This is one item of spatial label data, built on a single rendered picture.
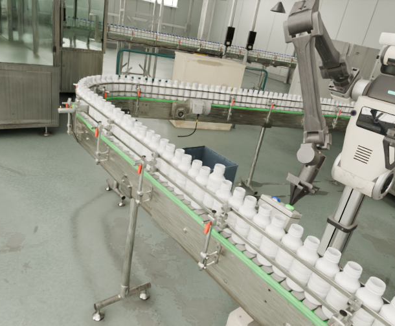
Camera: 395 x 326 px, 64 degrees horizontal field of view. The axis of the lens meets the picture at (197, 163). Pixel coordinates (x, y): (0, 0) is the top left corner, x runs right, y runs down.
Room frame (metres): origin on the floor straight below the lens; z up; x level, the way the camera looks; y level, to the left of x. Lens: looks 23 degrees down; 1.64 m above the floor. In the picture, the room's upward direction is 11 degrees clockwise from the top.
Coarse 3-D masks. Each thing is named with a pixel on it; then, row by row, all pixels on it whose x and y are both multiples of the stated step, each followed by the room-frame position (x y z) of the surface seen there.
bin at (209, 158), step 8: (192, 152) 1.87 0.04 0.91; (200, 152) 1.92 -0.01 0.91; (208, 152) 1.90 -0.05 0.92; (216, 152) 1.85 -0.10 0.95; (192, 160) 1.88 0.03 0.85; (208, 160) 1.89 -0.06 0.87; (216, 160) 1.84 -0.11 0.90; (224, 160) 1.79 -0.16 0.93; (232, 168) 1.69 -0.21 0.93; (224, 176) 1.65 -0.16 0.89; (232, 176) 1.70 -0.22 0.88; (232, 184) 1.71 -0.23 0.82
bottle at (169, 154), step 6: (168, 144) 1.26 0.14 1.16; (168, 150) 1.24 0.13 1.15; (174, 150) 1.25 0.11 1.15; (162, 156) 1.25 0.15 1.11; (168, 156) 1.23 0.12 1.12; (174, 156) 1.24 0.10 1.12; (162, 162) 1.24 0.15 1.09; (162, 168) 1.23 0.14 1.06; (168, 168) 1.22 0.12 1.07; (168, 174) 1.23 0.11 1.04; (162, 180) 1.23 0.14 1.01
